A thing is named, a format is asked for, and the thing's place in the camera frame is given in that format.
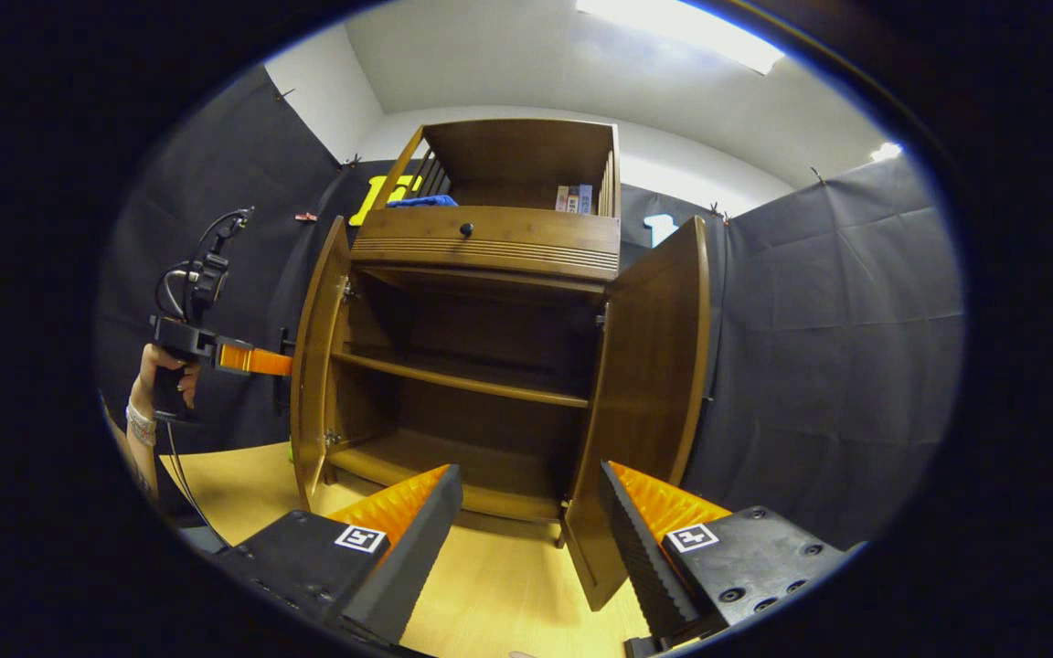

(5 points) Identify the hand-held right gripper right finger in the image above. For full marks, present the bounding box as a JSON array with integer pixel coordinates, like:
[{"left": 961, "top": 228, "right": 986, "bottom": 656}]
[{"left": 600, "top": 460, "right": 856, "bottom": 641}]

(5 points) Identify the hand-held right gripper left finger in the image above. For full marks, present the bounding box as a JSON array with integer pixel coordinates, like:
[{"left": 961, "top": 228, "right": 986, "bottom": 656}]
[{"left": 216, "top": 463, "right": 465, "bottom": 645}]

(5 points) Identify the wooden cabinet door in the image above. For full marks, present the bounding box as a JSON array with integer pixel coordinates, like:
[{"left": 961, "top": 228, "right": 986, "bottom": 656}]
[
  {"left": 563, "top": 216, "right": 712, "bottom": 611},
  {"left": 272, "top": 216, "right": 354, "bottom": 513}
]

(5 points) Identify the wooden double-door shoe cabinet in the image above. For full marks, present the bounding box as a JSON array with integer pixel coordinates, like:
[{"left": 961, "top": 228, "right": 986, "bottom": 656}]
[{"left": 272, "top": 117, "right": 712, "bottom": 613}]

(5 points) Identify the wooden inner cabinet shelf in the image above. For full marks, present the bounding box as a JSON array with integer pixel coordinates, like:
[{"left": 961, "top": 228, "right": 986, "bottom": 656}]
[{"left": 333, "top": 350, "right": 591, "bottom": 409}]

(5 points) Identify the wooden cabinet drawer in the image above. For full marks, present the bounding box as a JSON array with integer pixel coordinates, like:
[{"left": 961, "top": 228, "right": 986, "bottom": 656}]
[{"left": 350, "top": 206, "right": 622, "bottom": 282}]

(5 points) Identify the black backdrop cloth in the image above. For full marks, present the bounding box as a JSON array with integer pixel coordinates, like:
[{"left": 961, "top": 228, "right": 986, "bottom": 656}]
[{"left": 97, "top": 64, "right": 966, "bottom": 549}]

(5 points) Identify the large ceiling light panel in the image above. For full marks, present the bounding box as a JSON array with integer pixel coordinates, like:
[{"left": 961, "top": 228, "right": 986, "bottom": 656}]
[{"left": 577, "top": 0, "right": 785, "bottom": 76}]

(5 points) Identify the beaded bracelet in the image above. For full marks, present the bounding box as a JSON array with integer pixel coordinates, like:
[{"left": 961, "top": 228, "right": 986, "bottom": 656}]
[{"left": 124, "top": 400, "right": 159, "bottom": 449}]

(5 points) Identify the black cable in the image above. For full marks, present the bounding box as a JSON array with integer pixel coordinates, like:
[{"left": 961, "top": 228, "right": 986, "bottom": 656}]
[{"left": 164, "top": 420, "right": 226, "bottom": 545}]

